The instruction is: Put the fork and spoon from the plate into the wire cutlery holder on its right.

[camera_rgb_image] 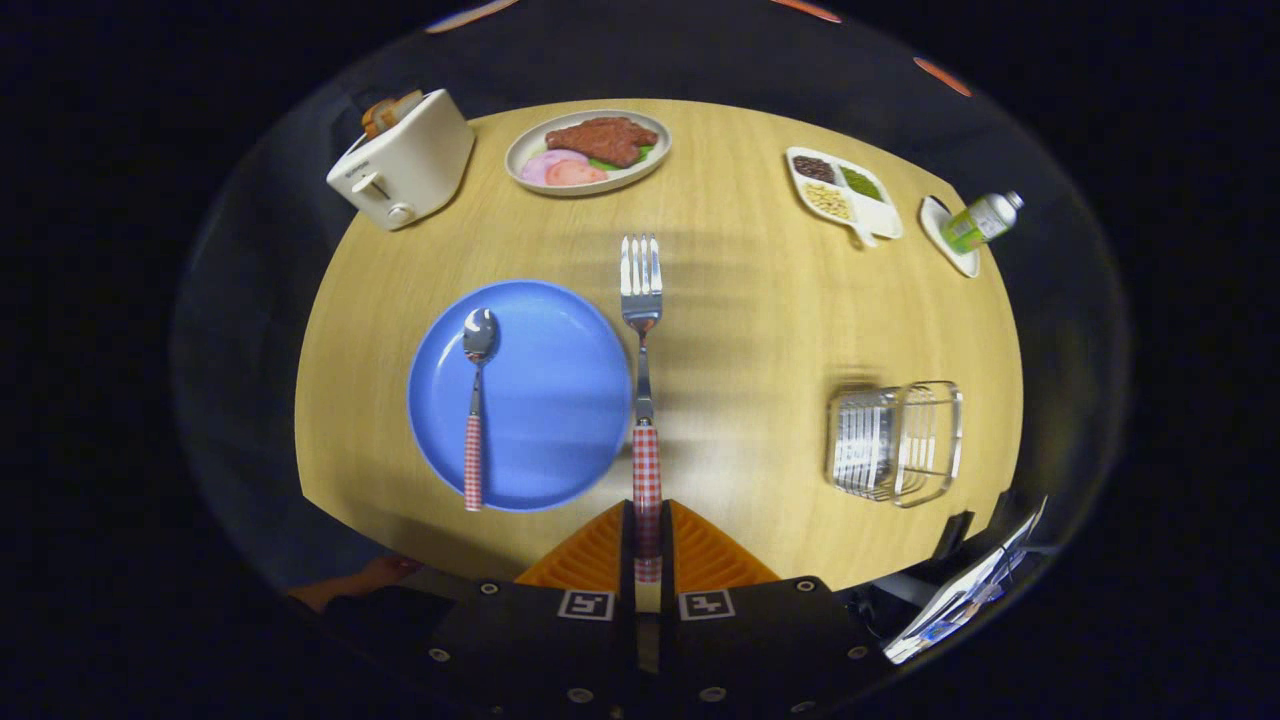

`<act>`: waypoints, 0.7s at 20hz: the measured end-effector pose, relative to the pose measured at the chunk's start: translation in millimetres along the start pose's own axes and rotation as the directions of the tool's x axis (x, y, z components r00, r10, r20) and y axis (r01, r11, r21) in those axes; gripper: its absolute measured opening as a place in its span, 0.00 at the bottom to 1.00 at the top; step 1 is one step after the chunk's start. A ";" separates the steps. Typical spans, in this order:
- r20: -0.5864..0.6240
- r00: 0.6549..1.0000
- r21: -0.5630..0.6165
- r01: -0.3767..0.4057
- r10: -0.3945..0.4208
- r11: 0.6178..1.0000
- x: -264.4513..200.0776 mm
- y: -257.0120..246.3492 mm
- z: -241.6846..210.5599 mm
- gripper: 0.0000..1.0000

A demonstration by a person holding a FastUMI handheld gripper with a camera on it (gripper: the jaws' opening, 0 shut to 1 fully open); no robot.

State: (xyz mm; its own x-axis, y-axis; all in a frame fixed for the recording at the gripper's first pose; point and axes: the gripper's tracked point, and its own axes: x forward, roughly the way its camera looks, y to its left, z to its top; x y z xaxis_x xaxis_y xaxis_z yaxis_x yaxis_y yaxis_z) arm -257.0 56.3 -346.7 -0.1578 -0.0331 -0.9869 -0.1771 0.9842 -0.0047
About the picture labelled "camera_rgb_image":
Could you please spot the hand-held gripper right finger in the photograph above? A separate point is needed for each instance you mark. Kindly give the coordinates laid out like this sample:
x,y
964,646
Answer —
x,y
667,570

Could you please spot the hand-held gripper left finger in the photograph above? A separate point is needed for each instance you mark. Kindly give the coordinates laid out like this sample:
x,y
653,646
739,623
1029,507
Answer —
x,y
628,570

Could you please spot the blue round plate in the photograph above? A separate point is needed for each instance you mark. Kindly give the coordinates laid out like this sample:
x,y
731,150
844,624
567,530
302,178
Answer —
x,y
555,400

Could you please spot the white divided dish with beans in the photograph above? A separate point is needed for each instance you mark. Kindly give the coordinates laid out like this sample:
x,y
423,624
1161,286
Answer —
x,y
880,215

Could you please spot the oval plate with meat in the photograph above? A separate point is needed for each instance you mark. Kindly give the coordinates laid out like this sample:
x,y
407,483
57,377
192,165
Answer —
x,y
600,140

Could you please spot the small white dish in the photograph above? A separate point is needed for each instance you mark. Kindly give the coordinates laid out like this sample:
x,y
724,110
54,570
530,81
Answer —
x,y
935,225

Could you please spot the white toaster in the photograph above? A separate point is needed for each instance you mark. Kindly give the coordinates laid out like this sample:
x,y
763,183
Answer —
x,y
415,160

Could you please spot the silver bottle with green label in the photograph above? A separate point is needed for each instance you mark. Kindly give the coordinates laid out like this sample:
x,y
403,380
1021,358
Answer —
x,y
975,222

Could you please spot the bread slice in toaster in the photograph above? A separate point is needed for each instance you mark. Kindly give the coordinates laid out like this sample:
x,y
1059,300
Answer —
x,y
385,113

